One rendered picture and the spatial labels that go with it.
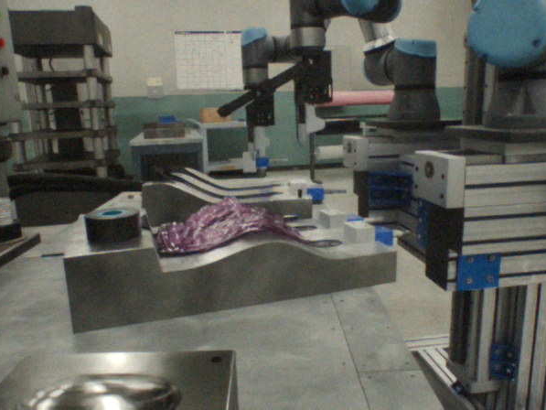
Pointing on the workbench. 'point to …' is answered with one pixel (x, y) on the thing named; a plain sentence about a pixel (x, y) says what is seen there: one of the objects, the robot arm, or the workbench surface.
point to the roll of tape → (112, 224)
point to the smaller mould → (120, 382)
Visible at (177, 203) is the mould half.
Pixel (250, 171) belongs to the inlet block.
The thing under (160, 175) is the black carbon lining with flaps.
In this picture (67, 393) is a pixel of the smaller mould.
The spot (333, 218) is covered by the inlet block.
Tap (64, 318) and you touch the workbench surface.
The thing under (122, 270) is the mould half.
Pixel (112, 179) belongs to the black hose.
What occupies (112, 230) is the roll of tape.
